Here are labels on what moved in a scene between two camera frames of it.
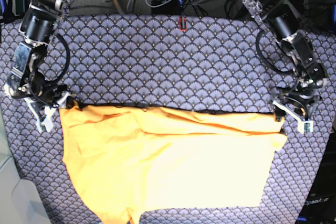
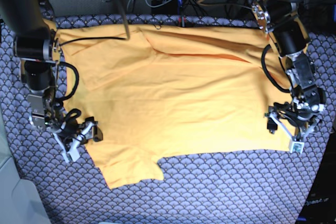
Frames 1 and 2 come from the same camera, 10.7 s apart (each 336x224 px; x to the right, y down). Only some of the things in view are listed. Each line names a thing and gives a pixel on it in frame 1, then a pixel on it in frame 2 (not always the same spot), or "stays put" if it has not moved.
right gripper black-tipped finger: x=279 y=113 → x=271 y=125
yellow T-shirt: x=128 y=157 → x=160 y=91
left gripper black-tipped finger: x=66 y=101 → x=92 y=129
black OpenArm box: x=321 y=208 stays put
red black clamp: x=180 y=23 stays put
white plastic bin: x=19 y=202 stays put
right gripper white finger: x=303 y=126 → x=296 y=143
